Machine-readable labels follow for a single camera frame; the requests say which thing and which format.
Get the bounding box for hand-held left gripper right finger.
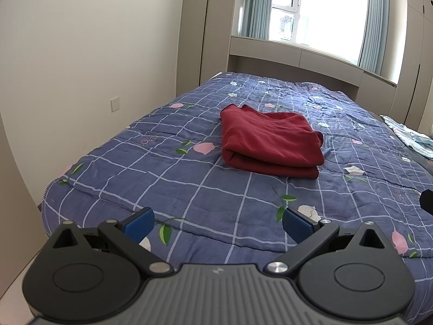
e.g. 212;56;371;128
265;206;395;276

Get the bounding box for blue checked floral quilt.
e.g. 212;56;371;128
41;71;433;280

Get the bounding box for beige window seat cabinet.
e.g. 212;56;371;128
227;35;398;109

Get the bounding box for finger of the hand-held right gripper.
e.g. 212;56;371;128
419;189;433;216

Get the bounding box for red long-sleeve shirt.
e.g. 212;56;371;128
220;104;325;179

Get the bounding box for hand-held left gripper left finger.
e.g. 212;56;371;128
47;206;172;276

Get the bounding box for blue-grey curtain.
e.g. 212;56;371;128
238;0;276;40
357;0;393;75

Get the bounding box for light blue cloth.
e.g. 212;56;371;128
380;115;433;160

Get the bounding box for tall beige wardrobe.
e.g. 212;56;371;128
387;0;433;133
176;0;239;99

